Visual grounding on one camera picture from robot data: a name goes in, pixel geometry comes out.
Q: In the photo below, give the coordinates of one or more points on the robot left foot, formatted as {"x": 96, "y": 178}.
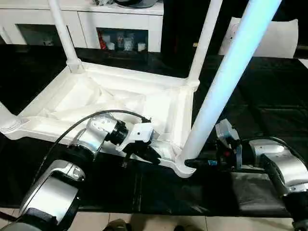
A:
{"x": 118, "y": 225}

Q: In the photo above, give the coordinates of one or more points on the white flat board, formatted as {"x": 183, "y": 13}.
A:
{"x": 303, "y": 63}

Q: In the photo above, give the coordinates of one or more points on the black metal bar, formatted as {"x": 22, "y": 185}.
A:
{"x": 7, "y": 214}

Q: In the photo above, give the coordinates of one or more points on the white cabinet with glass doors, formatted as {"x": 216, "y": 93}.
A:
{"x": 108, "y": 19}

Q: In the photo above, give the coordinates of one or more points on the black padded work mat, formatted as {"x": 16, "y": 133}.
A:
{"x": 264, "y": 96}

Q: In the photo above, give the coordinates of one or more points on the white jar with blue print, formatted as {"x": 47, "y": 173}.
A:
{"x": 128, "y": 44}

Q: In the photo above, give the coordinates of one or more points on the grey black helmet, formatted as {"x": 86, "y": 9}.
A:
{"x": 134, "y": 2}

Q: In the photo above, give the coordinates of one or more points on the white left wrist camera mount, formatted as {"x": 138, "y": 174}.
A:
{"x": 142, "y": 132}

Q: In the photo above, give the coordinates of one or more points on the red bottle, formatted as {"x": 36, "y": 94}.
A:
{"x": 103, "y": 44}

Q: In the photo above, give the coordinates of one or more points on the small white jar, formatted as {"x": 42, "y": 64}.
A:
{"x": 110, "y": 46}
{"x": 141, "y": 47}

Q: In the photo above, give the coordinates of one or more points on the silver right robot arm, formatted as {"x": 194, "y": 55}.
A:
{"x": 276, "y": 156}

